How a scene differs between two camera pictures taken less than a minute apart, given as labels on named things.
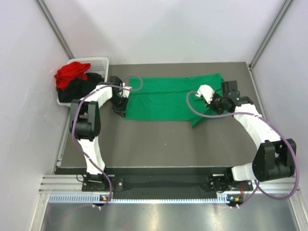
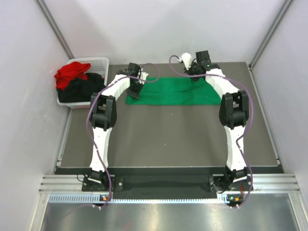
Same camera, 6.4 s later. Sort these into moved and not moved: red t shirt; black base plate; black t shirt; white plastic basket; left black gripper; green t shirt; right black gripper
Moved: left black gripper; green t shirt; right black gripper
Not moved: red t shirt; black t shirt; white plastic basket; black base plate
